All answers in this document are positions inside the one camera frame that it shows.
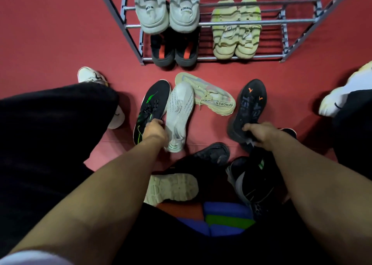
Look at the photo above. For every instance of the person's right hand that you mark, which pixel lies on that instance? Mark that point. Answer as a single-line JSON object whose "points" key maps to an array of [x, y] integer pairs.
{"points": [[266, 135]]}

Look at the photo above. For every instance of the person's left hand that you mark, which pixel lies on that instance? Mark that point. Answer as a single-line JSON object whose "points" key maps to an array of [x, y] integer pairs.
{"points": [[155, 129]]}

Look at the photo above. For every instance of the black green-stripe sneaker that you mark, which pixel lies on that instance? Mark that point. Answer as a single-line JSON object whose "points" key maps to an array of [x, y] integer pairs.
{"points": [[260, 157], [157, 96]]}

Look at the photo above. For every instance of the white knit sneaker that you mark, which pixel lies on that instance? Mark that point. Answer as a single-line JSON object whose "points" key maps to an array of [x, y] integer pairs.
{"points": [[180, 111], [171, 187]]}

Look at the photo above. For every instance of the black orange-mark sneaker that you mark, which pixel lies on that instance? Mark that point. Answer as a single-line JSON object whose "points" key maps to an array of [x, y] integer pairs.
{"points": [[250, 105]]}

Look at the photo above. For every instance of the black white-pattern sneaker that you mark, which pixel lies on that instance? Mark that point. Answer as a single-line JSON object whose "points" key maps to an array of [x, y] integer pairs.
{"points": [[252, 189], [213, 154]]}

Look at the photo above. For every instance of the beige pink sneaker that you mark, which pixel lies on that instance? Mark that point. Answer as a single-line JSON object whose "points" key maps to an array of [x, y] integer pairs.
{"points": [[209, 96]]}

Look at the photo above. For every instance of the black shoe with red tab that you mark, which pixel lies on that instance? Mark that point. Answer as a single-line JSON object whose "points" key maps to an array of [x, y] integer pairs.
{"points": [[162, 60], [187, 61]]}

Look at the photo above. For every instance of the yellow-beige sneaker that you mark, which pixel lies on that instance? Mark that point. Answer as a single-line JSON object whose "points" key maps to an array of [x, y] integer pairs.
{"points": [[223, 51], [247, 51]]}

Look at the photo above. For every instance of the white design sneaker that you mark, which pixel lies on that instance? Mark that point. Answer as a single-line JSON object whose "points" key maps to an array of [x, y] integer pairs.
{"points": [[186, 21], [152, 23]]}

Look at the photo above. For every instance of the grey metal shoe rack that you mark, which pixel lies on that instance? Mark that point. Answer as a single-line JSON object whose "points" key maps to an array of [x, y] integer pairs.
{"points": [[290, 21]]}

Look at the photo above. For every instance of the person's right forearm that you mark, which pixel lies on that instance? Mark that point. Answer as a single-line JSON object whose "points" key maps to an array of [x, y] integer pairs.
{"points": [[319, 192]]}

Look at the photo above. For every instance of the person's left forearm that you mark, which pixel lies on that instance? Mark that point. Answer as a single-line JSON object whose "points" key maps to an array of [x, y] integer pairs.
{"points": [[101, 201]]}

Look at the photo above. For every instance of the person's white left worn shoe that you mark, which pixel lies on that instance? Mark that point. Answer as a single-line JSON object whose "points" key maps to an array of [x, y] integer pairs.
{"points": [[88, 74]]}

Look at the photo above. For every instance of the person's white worn shoe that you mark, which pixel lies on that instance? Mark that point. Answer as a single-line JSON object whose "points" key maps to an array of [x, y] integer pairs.
{"points": [[88, 74], [348, 90]]}

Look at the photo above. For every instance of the person's white right worn shoe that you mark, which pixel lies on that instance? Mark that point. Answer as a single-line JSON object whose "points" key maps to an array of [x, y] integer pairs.
{"points": [[348, 90]]}

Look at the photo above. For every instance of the person's black trousers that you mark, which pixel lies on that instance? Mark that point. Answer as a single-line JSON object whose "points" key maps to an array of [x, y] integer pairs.
{"points": [[43, 143]]}

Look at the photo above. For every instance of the multicolour foam stool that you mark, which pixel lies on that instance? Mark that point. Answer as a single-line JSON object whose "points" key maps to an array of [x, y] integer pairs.
{"points": [[226, 209]]}

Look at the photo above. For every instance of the white shirt sleeve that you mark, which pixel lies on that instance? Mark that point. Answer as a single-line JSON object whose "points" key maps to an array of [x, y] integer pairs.
{"points": [[29, 259]]}

